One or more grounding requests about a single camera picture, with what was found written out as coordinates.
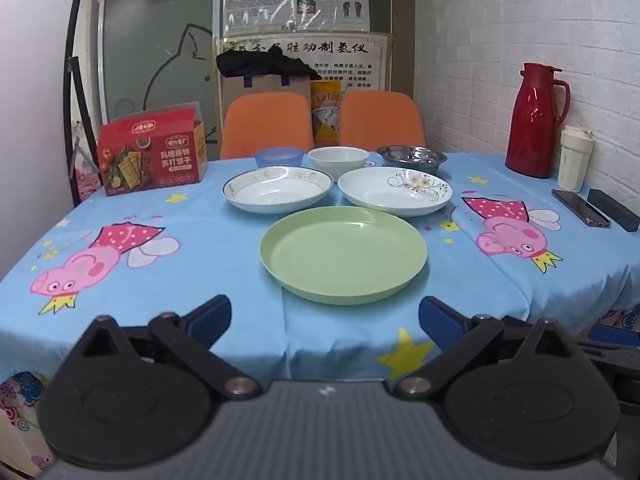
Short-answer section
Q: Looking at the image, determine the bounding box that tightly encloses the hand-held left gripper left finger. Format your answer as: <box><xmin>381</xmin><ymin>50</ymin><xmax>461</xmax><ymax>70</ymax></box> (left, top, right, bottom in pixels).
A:
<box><xmin>75</xmin><ymin>295</ymin><xmax>262</xmax><ymax>402</ymax></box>

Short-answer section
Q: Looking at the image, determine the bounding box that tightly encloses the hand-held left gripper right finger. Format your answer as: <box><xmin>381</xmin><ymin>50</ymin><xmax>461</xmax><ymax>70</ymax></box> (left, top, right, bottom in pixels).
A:
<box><xmin>396</xmin><ymin>296</ymin><xmax>581</xmax><ymax>401</ymax></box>

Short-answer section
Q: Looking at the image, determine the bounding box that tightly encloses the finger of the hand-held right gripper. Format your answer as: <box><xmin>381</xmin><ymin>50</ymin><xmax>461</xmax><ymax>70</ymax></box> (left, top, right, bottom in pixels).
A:
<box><xmin>575</xmin><ymin>324</ymin><xmax>640</xmax><ymax>376</ymax></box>

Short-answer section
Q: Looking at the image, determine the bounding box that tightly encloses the green plastic plate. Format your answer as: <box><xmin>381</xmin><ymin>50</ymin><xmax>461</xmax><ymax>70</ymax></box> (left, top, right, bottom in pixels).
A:
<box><xmin>259</xmin><ymin>206</ymin><xmax>428</xmax><ymax>306</ymax></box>

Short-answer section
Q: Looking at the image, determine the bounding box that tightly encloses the white plate with floral print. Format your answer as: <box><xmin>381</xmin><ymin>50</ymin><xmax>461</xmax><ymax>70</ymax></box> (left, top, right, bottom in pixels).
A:
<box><xmin>337</xmin><ymin>166</ymin><xmax>453</xmax><ymax>217</ymax></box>

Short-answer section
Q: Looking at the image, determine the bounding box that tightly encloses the white plate with gold rim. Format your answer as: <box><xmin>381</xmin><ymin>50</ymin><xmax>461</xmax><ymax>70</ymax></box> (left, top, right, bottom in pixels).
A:
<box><xmin>222</xmin><ymin>166</ymin><xmax>334</xmax><ymax>214</ymax></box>

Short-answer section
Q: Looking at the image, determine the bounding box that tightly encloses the stainless steel bowl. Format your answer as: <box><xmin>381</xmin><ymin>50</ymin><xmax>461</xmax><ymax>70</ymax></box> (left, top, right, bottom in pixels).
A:
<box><xmin>376</xmin><ymin>144</ymin><xmax>448</xmax><ymax>171</ymax></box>

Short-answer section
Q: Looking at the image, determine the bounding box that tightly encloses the white ceramic bowl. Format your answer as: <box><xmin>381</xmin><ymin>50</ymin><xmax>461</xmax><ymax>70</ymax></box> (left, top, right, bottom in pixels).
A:
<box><xmin>307</xmin><ymin>146</ymin><xmax>371</xmax><ymax>177</ymax></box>

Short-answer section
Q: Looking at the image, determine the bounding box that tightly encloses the floral patterned cloth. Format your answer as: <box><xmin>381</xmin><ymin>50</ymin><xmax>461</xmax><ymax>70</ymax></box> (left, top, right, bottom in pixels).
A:
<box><xmin>585</xmin><ymin>304</ymin><xmax>640</xmax><ymax>333</ymax></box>
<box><xmin>0</xmin><ymin>370</ymin><xmax>56</xmax><ymax>467</ymax></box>

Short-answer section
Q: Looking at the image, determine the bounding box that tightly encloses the blue cartoon printed tablecloth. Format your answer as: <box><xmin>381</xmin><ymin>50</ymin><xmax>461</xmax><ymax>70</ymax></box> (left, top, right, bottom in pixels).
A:
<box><xmin>0</xmin><ymin>150</ymin><xmax>640</xmax><ymax>386</ymax></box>

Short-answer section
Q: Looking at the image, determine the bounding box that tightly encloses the black rectangular box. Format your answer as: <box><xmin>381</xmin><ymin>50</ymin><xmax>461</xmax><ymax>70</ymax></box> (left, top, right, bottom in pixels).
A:
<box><xmin>586</xmin><ymin>189</ymin><xmax>640</xmax><ymax>232</ymax></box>

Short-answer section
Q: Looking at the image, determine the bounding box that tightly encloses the smartphone in clear case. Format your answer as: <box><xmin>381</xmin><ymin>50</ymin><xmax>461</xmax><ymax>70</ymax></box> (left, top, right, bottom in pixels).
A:
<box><xmin>551</xmin><ymin>188</ymin><xmax>612</xmax><ymax>228</ymax></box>

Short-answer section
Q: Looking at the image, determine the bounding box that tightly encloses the red cracker box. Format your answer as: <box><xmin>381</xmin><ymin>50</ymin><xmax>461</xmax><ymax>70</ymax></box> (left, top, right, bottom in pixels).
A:
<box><xmin>96</xmin><ymin>101</ymin><xmax>208</xmax><ymax>197</ymax></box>

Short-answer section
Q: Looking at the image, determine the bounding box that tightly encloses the blue translucent plastic bowl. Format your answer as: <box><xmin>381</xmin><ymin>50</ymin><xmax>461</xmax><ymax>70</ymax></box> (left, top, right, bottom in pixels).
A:
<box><xmin>254</xmin><ymin>147</ymin><xmax>304</xmax><ymax>169</ymax></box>

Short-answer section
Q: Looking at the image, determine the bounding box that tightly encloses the cream tumbler cup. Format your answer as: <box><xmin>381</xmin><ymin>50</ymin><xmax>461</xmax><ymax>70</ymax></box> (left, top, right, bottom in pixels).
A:
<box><xmin>557</xmin><ymin>125</ymin><xmax>595</xmax><ymax>194</ymax></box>

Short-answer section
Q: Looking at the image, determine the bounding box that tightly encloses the orange chair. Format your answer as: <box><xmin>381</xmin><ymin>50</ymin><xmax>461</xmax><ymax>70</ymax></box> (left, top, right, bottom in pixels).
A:
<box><xmin>339</xmin><ymin>91</ymin><xmax>427</xmax><ymax>151</ymax></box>
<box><xmin>220</xmin><ymin>92</ymin><xmax>314</xmax><ymax>160</ymax></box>

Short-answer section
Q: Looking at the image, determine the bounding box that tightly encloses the red thermos jug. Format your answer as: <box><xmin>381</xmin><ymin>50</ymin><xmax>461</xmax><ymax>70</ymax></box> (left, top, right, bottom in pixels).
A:
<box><xmin>505</xmin><ymin>62</ymin><xmax>571</xmax><ymax>179</ymax></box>

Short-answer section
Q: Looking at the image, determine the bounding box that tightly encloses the yellow snack bag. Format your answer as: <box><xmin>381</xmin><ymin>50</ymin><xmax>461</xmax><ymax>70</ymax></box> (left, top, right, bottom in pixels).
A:
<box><xmin>311</xmin><ymin>80</ymin><xmax>347</xmax><ymax>148</ymax></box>

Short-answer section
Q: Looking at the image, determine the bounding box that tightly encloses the black cloth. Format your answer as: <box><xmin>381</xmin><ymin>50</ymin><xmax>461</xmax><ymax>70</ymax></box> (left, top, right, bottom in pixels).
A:
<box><xmin>216</xmin><ymin>49</ymin><xmax>321</xmax><ymax>81</ymax></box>

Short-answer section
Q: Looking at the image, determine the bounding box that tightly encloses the frosted glass door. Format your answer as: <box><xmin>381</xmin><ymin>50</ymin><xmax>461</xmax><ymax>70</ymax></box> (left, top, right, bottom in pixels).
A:
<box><xmin>82</xmin><ymin>0</ymin><xmax>221</xmax><ymax>161</ymax></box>

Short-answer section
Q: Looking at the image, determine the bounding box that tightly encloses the framed text wall poster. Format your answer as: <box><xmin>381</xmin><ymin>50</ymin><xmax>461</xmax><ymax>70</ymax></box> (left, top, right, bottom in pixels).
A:
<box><xmin>222</xmin><ymin>32</ymin><xmax>393</xmax><ymax>93</ymax></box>

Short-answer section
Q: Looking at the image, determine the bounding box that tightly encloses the black metal frame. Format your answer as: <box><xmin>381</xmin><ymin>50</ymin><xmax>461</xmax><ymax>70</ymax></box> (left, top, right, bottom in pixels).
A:
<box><xmin>61</xmin><ymin>0</ymin><xmax>98</xmax><ymax>208</ymax></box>

